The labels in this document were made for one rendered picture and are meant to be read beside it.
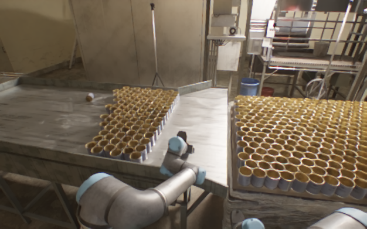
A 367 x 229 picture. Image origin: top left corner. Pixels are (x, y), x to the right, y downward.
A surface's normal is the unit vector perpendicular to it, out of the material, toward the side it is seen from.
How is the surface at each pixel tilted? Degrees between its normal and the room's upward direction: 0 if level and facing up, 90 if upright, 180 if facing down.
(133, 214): 55
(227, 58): 90
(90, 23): 90
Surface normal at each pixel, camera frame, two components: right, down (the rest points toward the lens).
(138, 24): -0.20, 0.47
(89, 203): -0.39, -0.18
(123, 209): 0.11, -0.36
